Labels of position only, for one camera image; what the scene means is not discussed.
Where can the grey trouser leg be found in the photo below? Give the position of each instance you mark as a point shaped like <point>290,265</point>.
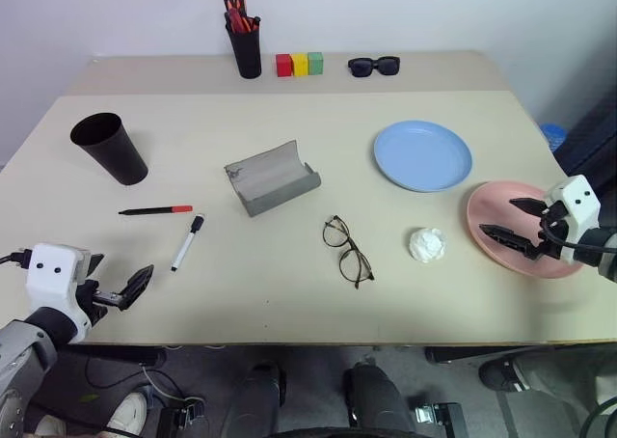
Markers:
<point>564,370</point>

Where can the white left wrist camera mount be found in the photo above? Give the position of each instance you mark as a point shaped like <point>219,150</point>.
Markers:
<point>50,276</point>

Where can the red pens bundle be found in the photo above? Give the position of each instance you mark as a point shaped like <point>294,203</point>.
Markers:
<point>238,22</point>

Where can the pink plate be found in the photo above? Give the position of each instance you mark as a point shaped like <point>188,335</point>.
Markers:
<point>501,211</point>

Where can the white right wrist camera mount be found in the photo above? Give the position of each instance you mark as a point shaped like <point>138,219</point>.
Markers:
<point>576,201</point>

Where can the white tissue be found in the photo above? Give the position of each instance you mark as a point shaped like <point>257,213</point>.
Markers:
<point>427,245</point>

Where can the dark rounded shape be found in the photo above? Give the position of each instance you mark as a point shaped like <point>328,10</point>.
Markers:
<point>255,399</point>
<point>376,399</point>

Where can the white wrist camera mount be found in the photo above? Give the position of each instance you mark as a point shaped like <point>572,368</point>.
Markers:
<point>50,276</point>
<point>576,201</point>

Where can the grey glasses case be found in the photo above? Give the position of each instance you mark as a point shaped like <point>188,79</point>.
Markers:
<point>272,180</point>

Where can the metal floor bracket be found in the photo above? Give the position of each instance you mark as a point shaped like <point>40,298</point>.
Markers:
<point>180,416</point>
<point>436,416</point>

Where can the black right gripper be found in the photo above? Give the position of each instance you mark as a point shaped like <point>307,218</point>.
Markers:
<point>547,245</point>

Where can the green wooden block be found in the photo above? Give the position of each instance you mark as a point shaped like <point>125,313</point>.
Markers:
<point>315,63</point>

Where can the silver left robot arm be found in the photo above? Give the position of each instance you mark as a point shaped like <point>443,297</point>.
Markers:
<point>21,356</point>

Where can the blue plate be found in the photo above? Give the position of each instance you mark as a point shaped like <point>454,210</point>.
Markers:
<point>423,156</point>

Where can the yellow wooden block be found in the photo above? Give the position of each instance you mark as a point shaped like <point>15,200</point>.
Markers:
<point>300,64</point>

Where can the white marker with black cap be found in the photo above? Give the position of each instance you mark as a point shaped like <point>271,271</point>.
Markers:
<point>183,247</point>

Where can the black and white shoe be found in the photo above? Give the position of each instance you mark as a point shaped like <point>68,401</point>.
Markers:
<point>501,375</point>

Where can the black pen in holder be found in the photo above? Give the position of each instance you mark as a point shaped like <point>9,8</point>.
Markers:
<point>257,22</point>

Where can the black pen holder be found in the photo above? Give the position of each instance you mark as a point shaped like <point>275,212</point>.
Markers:
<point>247,52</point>

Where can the tortoiseshell eyeglasses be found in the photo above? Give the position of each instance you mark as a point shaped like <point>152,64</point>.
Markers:
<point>357,278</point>

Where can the red wooden block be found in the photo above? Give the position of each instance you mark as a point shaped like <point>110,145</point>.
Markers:
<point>284,65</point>

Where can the black tapered cup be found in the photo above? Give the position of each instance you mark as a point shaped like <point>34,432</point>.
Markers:
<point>115,153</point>

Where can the dark chair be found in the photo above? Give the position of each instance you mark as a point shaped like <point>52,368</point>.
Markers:
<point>593,139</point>

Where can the black sunglasses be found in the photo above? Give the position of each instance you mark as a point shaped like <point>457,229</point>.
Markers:
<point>373,66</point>

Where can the black pen with red cap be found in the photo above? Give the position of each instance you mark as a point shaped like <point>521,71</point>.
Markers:
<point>154,210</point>

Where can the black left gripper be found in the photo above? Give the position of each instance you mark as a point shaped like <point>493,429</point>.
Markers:
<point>99,300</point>

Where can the blue round container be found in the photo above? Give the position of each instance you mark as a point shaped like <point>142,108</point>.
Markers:
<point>553,136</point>

